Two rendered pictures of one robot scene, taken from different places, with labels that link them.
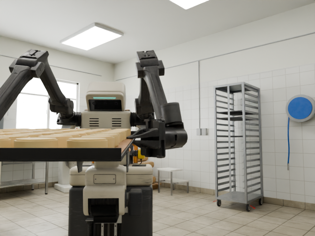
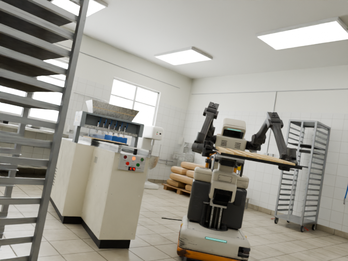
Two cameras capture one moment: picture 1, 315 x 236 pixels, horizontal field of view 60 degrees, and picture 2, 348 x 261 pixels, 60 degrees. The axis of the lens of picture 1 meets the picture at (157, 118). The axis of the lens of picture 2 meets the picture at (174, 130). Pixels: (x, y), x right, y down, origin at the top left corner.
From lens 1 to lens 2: 1.32 m
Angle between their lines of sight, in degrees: 6
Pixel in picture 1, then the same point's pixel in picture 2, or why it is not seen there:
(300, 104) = not seen: outside the picture
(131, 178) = not seen: hidden behind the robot
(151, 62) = (276, 120)
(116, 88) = (242, 125)
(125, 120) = (243, 145)
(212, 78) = (286, 110)
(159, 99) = (282, 142)
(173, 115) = (293, 154)
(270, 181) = (325, 211)
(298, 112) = not seen: outside the picture
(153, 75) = (278, 129)
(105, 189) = (226, 185)
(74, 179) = (198, 175)
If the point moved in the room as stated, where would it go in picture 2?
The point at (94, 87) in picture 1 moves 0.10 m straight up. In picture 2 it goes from (228, 121) to (230, 111)
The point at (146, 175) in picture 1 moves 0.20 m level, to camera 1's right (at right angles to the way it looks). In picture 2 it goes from (245, 182) to (265, 185)
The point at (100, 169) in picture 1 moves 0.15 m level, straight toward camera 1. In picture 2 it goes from (222, 172) to (227, 173)
